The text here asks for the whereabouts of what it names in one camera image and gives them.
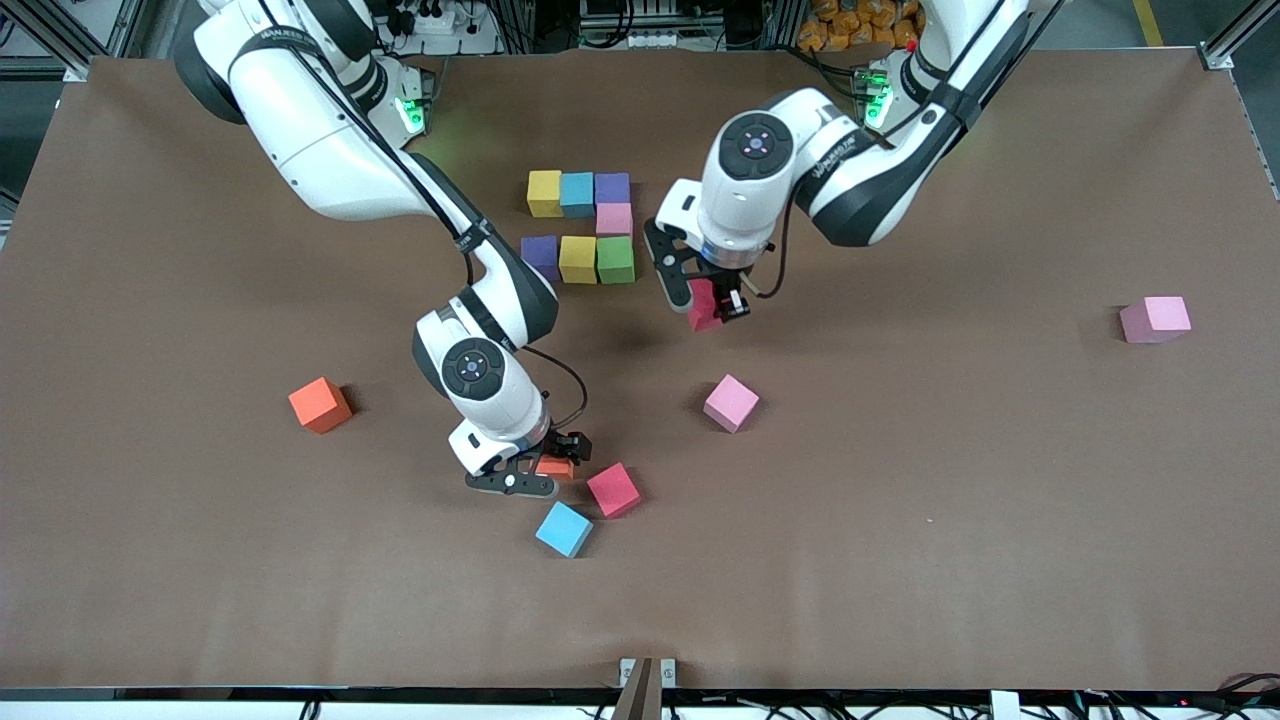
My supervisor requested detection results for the red foam cube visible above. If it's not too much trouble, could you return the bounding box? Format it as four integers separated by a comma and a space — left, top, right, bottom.
586, 462, 643, 520
686, 280, 726, 334

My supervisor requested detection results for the green foam cube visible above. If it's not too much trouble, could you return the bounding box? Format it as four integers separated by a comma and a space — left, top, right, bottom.
596, 236, 637, 285

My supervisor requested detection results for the white power strip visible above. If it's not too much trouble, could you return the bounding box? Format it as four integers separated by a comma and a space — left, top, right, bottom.
388, 3, 459, 37

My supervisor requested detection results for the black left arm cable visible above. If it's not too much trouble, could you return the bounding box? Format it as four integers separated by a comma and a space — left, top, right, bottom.
745, 200, 791, 301

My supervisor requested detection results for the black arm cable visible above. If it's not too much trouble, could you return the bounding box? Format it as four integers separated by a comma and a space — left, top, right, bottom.
520, 345, 589, 431
745, 200, 791, 301

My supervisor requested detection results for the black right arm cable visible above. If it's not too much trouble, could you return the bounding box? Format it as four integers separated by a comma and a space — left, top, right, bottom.
520, 345, 589, 431

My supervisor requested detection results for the silver metal bracket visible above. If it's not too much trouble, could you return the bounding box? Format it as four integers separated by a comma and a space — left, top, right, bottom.
619, 657, 678, 691

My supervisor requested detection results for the brown camera post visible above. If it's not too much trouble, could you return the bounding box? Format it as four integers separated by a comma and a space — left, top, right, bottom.
610, 657, 658, 720

